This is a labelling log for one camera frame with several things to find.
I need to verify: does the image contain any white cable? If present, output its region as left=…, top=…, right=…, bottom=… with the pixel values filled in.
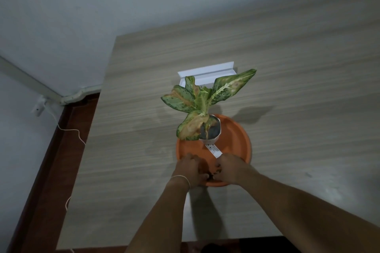
left=44, top=104, right=87, bottom=212

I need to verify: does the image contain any white paper label tag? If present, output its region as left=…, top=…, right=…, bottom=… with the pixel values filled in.
left=204, top=142, right=223, bottom=159

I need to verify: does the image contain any white cable conduit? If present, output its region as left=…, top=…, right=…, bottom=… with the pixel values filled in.
left=0, top=55, right=103, bottom=106

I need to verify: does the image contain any person's right forearm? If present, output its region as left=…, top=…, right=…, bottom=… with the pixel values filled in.
left=237, top=170, right=380, bottom=253

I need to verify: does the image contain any orange plastic plant saucer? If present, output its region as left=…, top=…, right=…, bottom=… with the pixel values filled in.
left=176, top=114, right=252, bottom=187

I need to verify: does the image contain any person's left hand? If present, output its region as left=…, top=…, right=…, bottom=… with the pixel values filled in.
left=172, top=154, right=210, bottom=190

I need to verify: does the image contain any person's left forearm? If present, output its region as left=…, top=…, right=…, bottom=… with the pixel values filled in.
left=124, top=177, right=191, bottom=253

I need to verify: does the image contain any white string bracelet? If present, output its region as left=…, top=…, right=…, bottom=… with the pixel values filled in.
left=171, top=175, right=191, bottom=192

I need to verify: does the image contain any white wall plug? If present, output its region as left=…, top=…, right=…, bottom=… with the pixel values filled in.
left=33, top=98, right=47, bottom=117

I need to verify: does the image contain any variegated green leafy plant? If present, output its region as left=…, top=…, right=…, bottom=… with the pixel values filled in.
left=161, top=69, right=257, bottom=141

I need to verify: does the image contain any white box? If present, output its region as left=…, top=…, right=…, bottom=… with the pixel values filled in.
left=177, top=61, right=238, bottom=87

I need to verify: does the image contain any white plant pot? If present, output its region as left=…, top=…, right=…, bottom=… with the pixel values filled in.
left=198, top=115, right=222, bottom=145

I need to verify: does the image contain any person's right hand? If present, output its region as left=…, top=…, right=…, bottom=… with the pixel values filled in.
left=213, top=153, right=259, bottom=186

